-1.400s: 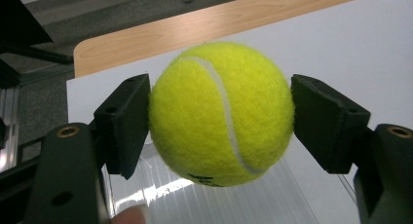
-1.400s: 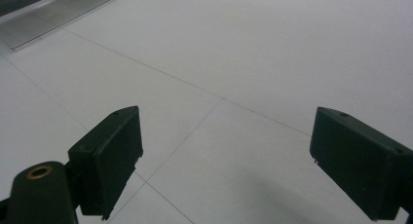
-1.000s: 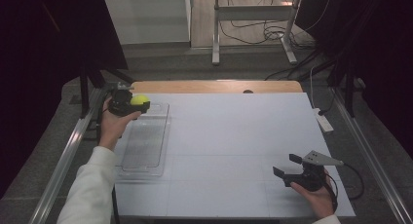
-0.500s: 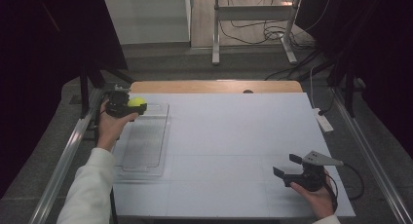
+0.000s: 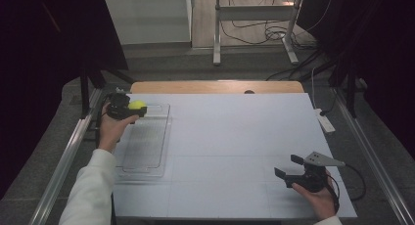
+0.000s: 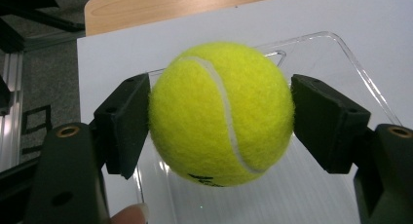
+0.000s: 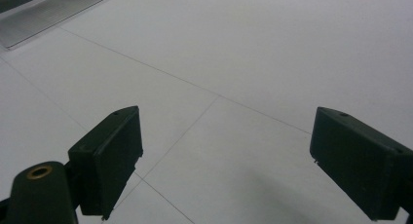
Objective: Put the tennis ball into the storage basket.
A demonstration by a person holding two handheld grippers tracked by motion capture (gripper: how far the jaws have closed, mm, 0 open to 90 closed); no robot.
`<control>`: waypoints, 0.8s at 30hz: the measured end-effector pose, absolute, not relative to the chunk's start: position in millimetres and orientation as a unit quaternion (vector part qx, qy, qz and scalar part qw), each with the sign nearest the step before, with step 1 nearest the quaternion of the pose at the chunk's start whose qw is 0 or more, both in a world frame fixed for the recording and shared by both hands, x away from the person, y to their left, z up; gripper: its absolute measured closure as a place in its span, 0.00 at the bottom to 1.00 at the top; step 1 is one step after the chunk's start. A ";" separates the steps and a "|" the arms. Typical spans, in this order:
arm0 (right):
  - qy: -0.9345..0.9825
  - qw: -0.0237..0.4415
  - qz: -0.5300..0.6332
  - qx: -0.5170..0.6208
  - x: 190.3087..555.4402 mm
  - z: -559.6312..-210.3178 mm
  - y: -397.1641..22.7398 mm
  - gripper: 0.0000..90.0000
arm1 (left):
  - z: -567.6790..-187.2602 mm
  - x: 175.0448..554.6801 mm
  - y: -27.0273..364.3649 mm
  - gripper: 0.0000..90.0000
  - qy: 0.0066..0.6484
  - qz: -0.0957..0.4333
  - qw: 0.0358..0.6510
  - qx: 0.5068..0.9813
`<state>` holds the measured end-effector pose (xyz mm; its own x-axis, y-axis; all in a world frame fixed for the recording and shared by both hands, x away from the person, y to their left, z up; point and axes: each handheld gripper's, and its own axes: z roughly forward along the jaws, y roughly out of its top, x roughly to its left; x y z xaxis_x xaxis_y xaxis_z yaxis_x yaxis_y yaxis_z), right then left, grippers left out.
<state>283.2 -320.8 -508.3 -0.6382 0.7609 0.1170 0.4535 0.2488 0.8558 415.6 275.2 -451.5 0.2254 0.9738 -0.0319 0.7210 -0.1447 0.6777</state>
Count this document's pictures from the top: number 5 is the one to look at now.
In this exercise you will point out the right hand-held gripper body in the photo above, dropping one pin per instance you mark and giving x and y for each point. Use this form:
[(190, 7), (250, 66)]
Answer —
[(311, 181)]

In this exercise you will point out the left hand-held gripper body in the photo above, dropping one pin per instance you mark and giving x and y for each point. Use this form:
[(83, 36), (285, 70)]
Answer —
[(119, 108)]

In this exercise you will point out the yellow tennis ball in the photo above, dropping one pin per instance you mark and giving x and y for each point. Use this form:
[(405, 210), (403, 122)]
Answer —
[(136, 104)]

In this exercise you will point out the clear plastic tray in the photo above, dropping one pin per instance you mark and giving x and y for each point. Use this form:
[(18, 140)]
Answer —
[(150, 140)]

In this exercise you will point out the person's right hand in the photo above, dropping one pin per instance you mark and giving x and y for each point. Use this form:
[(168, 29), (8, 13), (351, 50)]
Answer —
[(321, 202)]

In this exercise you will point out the person's left hand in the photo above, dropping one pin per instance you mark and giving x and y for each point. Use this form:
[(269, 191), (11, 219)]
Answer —
[(111, 130)]

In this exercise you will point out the black metal stand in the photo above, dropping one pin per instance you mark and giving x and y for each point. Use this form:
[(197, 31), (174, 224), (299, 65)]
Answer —
[(84, 91), (350, 91)]

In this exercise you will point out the white power strip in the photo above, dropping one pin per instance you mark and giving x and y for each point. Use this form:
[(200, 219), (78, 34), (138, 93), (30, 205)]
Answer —
[(324, 121)]

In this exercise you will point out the wooden table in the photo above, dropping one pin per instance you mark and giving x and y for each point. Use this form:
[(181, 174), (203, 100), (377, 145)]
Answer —
[(195, 87)]

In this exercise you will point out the white cabinet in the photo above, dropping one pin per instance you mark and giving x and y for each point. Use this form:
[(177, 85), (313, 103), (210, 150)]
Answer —
[(147, 19)]

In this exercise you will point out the dark curtain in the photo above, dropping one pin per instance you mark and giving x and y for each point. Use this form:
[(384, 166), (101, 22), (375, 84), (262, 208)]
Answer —
[(39, 55), (385, 55)]

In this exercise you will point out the black floor bracket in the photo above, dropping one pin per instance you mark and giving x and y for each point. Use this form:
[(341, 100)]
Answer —
[(91, 132)]

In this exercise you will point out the aluminium rail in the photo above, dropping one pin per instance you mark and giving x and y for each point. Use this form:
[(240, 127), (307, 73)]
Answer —
[(375, 159), (62, 172)]

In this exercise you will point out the white metal desk frame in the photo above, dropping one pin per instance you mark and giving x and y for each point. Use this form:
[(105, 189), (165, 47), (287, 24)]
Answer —
[(254, 13)]

